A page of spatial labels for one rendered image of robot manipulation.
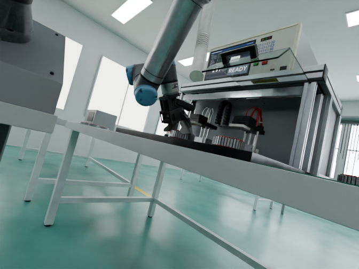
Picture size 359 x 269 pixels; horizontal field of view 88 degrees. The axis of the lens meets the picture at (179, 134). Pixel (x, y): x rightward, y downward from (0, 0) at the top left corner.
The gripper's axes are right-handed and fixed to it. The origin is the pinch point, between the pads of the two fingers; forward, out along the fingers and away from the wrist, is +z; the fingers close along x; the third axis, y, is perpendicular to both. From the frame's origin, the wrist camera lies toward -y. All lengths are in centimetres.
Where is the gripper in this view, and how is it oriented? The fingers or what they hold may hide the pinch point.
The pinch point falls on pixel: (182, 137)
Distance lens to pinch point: 84.5
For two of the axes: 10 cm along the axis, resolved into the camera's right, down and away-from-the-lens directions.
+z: 1.7, 9.4, 2.8
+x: 6.7, 1.0, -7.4
